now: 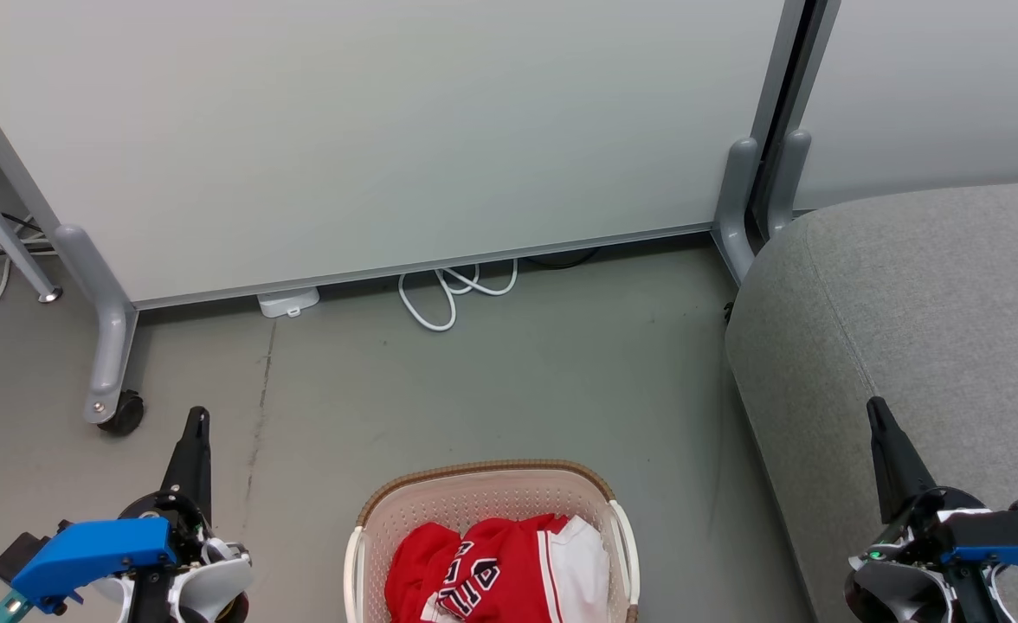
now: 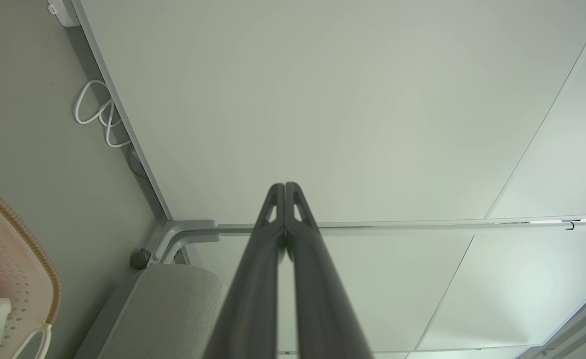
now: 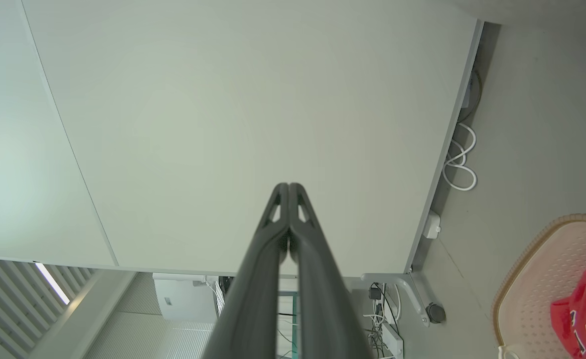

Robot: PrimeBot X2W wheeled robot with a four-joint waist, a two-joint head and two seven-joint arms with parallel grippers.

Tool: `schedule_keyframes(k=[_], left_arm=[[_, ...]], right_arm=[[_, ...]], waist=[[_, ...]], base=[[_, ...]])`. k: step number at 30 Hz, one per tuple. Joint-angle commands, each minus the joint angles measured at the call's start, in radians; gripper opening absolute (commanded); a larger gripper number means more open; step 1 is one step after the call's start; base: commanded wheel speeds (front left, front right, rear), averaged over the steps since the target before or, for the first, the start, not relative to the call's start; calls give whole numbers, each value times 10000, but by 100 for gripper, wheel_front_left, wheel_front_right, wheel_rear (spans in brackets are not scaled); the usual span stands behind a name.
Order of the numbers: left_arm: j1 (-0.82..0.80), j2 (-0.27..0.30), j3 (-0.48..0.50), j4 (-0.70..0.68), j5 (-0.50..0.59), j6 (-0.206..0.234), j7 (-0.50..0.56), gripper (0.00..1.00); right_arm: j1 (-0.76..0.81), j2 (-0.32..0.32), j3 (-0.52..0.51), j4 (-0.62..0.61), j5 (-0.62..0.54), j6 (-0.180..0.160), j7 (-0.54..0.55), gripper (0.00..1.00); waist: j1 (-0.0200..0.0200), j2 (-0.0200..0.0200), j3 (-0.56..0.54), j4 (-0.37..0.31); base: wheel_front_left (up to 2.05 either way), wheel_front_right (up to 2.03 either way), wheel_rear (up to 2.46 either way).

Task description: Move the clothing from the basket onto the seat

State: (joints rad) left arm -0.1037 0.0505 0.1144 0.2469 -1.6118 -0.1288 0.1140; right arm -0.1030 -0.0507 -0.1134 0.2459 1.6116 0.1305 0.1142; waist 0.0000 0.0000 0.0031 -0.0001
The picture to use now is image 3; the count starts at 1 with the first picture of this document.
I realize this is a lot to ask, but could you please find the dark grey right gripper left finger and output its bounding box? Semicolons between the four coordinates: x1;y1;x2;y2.
201;182;291;359

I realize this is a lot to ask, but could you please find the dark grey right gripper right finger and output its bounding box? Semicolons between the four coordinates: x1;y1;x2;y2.
289;182;374;359

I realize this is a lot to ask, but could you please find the white boxy appliance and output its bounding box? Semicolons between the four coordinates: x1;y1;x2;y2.
152;273;219;322

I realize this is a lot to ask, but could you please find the white power strip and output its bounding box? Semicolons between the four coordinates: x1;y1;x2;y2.
382;322;404;359

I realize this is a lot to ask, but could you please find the large white partition panel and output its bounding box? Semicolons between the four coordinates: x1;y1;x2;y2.
20;0;484;277

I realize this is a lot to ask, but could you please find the long ceiling light strip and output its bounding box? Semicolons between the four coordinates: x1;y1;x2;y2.
34;262;70;305

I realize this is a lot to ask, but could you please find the cream perforated laundry basket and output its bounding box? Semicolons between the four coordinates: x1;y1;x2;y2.
492;213;586;359

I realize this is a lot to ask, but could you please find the narrow white partition panel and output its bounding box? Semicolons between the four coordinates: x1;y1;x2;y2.
0;0;119;270

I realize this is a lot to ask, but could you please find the small white wall box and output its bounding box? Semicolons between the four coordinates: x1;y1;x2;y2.
422;210;442;240

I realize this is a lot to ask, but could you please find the white looped cable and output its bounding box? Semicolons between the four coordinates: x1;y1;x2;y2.
442;122;478;192

